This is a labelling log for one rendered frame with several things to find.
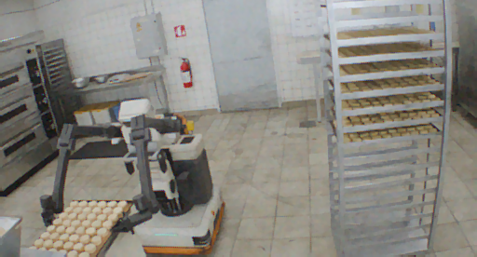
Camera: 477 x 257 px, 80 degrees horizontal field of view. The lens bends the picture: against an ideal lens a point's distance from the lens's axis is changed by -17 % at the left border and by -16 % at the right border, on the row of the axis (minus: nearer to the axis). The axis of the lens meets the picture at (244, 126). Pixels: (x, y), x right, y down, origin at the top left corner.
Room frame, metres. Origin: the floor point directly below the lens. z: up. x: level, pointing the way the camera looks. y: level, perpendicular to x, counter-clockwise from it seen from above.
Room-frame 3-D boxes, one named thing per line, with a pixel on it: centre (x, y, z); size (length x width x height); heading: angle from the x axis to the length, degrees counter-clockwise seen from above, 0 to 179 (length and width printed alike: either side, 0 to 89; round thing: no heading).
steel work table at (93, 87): (5.53, 2.22, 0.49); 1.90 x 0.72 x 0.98; 78
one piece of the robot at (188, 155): (2.43, 0.63, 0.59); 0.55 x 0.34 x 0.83; 80
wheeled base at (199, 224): (2.34, 0.65, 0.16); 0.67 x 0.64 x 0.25; 170
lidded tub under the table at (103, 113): (5.57, 2.36, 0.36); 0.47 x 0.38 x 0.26; 168
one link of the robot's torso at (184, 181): (2.17, 0.62, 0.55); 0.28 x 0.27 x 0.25; 80
